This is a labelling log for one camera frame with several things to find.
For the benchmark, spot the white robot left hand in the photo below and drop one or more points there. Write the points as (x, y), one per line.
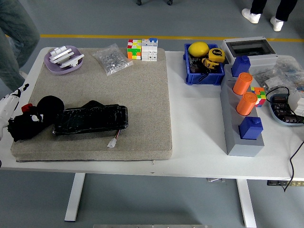
(8, 107)

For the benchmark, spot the black plastic-wrapped panel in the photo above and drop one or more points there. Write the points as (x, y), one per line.
(95, 118)

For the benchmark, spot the purple tray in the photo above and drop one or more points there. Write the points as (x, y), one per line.
(53, 69)

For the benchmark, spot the white flat plastic plate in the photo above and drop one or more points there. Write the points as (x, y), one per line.
(59, 57)

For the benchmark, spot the white ribbed plastic block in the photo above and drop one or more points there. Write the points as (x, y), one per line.
(60, 50)

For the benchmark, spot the white table leg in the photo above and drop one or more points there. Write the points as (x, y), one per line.
(74, 197)
(247, 204)

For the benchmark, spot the clear bag of screws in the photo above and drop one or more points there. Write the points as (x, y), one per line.
(111, 61)

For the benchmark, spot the grey-brown mat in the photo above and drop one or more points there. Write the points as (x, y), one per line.
(133, 95)

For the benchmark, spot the large colourful puzzle cube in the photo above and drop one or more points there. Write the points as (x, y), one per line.
(134, 51)

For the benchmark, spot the black chair castor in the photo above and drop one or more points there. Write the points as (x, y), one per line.
(139, 2)
(169, 2)

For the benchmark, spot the dark brown part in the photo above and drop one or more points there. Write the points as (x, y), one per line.
(196, 67)

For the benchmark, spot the blue plastic bin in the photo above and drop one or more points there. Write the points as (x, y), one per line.
(204, 79)

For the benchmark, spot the yellow lemon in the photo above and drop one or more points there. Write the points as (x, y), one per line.
(198, 48)

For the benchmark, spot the yellow black tool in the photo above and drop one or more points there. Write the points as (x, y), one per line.
(209, 63)

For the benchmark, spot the yellow black tape measure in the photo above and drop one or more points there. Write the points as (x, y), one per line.
(216, 55)

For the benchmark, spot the blue plastic block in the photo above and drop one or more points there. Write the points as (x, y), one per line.
(250, 129)
(240, 67)

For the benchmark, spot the orange plastic cylinder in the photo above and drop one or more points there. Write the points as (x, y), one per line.
(245, 104)
(242, 84)

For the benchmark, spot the grey stepped block stand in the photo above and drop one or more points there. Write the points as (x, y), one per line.
(244, 148)

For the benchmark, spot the small colourful puzzle cube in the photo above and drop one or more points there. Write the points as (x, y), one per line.
(260, 97)

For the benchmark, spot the clear bag with white label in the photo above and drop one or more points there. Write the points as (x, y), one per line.
(268, 80)

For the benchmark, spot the light blue tray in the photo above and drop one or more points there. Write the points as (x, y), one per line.
(273, 117)

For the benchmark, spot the black circuit boards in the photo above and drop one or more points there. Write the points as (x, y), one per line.
(282, 110)

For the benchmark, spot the black power strip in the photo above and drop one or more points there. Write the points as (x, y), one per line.
(275, 183)

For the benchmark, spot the clear bag of electronic parts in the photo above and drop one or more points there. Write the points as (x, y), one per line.
(291, 69)

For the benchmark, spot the white plastic part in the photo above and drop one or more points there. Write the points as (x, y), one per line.
(298, 102)

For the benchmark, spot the white long plastic bracket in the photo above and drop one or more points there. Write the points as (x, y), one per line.
(73, 60)

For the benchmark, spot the white circuit breaker blue switch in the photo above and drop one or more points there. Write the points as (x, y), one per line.
(149, 52)

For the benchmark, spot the metal bracket under table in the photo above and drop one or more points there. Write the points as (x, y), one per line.
(215, 180)

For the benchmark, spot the grey electrical enclosure box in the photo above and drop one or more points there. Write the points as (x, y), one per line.
(263, 61)

